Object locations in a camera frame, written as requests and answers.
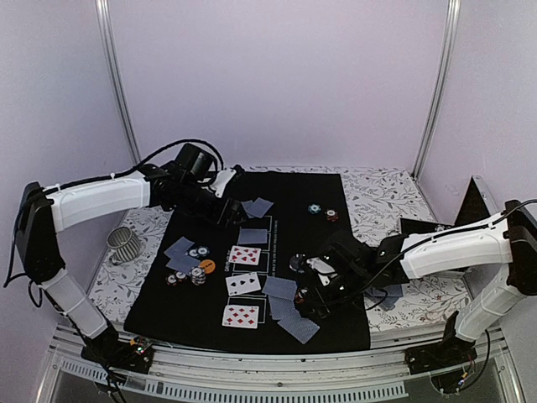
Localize orange chip pair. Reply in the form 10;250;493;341
165;272;187;286

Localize nine of diamonds card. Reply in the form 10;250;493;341
222;305;259;329

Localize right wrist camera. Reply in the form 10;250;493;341
306;257;336;286

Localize spread teal poker chips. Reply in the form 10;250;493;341
187;246;210;258

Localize black poker felt mat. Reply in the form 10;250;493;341
123;171;370;354

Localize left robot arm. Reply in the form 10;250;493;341
10;140;248;365

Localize three of spades card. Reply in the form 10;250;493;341
226;272;261;296

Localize blue card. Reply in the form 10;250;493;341
242;200;253;217
164;237;194;259

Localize teal chip stack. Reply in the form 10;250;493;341
308;203;322;214

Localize striped metal cup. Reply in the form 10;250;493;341
107;227;141;265

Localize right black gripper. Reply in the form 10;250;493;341
300;265;370;320

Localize left aluminium frame post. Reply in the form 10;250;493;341
95;0;142;164

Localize orange big blind button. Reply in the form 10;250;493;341
200;259;216;275

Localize front aluminium rail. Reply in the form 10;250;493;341
39;325;525;403

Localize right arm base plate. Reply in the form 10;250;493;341
404;335;477;374

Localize aluminium frame post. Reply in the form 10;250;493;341
412;0;461;181
95;0;142;164

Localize black dealer button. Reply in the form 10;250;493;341
289;254;306;273

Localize right aluminium frame post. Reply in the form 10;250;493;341
412;0;461;181

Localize white chip stack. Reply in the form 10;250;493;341
190;267;206;285

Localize blue playing card deck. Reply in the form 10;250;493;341
364;285;404;311

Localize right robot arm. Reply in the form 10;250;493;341
289;200;536;366

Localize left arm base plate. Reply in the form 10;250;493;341
81;337;154;374

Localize nine of hearts card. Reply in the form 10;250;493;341
228;245;261;265

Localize orange chip stack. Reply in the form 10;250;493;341
325;209;339;222

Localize aluminium poker case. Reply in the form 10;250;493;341
399;175;499;235

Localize face down board card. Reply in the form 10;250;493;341
237;228;269;245

